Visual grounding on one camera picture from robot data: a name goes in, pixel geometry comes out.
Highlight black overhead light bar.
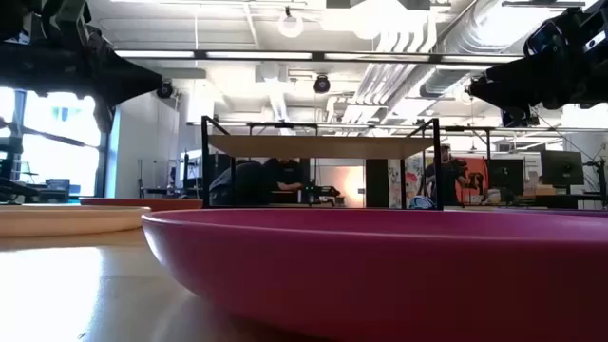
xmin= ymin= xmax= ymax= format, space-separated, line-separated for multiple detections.
xmin=113 ymin=48 xmax=526 ymax=67

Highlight silver ventilation duct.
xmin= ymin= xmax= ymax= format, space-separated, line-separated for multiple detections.
xmin=420 ymin=0 xmax=547 ymax=99

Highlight black-framed wooden shelf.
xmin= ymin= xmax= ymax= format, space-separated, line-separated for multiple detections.
xmin=200 ymin=115 xmax=446 ymax=212

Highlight orange banner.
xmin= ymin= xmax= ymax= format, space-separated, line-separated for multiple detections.
xmin=455 ymin=157 xmax=489 ymax=204

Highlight black pillar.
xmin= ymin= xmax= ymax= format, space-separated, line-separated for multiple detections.
xmin=365 ymin=159 xmax=390 ymax=209

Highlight colourful poster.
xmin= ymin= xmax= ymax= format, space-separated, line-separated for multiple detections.
xmin=388 ymin=156 xmax=427 ymax=209

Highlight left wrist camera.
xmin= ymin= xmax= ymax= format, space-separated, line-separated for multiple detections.
xmin=41 ymin=0 xmax=91 ymax=35

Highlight person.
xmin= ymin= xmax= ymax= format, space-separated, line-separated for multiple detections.
xmin=208 ymin=160 xmax=265 ymax=207
xmin=262 ymin=158 xmax=305 ymax=192
xmin=424 ymin=143 xmax=471 ymax=206

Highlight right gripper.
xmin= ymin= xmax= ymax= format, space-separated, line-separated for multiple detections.
xmin=480 ymin=4 xmax=608 ymax=110

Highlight cream plate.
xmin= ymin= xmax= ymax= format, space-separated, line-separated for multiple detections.
xmin=0 ymin=203 xmax=152 ymax=238

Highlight magenta pink plate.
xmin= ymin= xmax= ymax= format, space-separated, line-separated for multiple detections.
xmin=141 ymin=207 xmax=608 ymax=342

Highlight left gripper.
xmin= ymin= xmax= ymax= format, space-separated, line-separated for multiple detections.
xmin=0 ymin=32 xmax=162 ymax=108

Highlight black machine with green lights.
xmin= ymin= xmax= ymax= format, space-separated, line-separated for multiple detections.
xmin=302 ymin=182 xmax=341 ymax=207

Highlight large bright window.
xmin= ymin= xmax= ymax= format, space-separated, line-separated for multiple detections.
xmin=0 ymin=87 xmax=104 ymax=200

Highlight blue and white helmet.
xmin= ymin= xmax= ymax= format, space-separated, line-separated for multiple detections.
xmin=408 ymin=195 xmax=436 ymax=211

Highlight white ring lamp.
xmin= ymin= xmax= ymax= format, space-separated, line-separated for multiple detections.
xmin=277 ymin=11 xmax=305 ymax=39

